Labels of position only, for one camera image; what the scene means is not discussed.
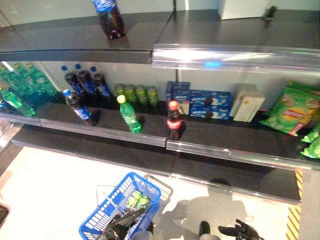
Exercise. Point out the grey shelf board clear rail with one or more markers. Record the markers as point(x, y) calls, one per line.
point(225, 32)

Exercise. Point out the grey robot body and legs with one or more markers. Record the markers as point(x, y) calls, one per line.
point(204, 227)

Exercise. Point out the blue plastic shopping basket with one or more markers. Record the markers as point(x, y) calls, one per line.
point(100, 215)

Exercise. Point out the large cola bottle blue label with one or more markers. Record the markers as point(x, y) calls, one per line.
point(111, 20)

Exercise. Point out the dark grey metal shelf board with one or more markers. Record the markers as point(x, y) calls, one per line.
point(75, 42)

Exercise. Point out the cola bottle red label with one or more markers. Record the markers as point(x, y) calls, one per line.
point(174, 120)

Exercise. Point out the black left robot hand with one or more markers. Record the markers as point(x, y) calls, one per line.
point(120, 225)

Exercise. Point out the small black shelf device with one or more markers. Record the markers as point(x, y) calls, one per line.
point(269, 13)

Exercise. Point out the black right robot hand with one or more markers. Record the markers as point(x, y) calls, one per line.
point(245, 231)

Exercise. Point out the grey white carton box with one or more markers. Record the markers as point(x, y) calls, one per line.
point(247, 105)

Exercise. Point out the black deep shelf board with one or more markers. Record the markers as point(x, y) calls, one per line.
point(50, 140)
point(225, 175)
point(125, 155)

